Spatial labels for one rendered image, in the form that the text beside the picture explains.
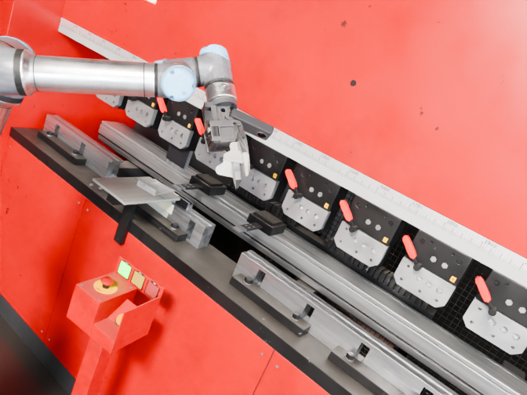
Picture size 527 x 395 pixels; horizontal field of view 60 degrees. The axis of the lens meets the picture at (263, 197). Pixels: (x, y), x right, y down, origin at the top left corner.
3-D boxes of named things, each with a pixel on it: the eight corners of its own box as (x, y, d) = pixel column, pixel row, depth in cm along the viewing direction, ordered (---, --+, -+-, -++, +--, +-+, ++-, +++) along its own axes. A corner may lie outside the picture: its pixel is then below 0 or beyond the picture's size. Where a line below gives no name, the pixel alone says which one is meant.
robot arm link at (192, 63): (150, 63, 105) (198, 59, 107) (152, 58, 115) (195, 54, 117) (157, 97, 108) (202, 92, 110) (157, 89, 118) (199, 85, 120)
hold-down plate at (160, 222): (124, 203, 177) (125, 196, 176) (134, 202, 182) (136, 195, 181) (175, 242, 163) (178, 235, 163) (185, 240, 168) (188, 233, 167)
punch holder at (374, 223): (331, 243, 135) (354, 194, 130) (342, 239, 142) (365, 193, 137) (375, 270, 128) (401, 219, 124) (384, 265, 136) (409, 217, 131)
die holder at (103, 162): (41, 132, 213) (46, 114, 210) (53, 133, 218) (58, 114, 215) (106, 180, 190) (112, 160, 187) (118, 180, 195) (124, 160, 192)
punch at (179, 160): (164, 162, 175) (171, 139, 172) (167, 162, 176) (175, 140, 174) (181, 174, 170) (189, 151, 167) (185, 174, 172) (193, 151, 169)
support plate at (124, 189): (92, 180, 156) (92, 177, 156) (149, 179, 178) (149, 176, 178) (124, 204, 148) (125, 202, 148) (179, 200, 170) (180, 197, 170)
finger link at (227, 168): (216, 190, 113) (212, 152, 113) (238, 187, 115) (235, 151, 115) (219, 190, 110) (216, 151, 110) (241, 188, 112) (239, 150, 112)
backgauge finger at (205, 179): (163, 183, 181) (167, 172, 179) (205, 182, 203) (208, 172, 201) (183, 197, 175) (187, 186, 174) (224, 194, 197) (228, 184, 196)
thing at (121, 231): (92, 243, 161) (109, 189, 155) (125, 237, 173) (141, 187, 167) (99, 248, 159) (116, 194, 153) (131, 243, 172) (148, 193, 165)
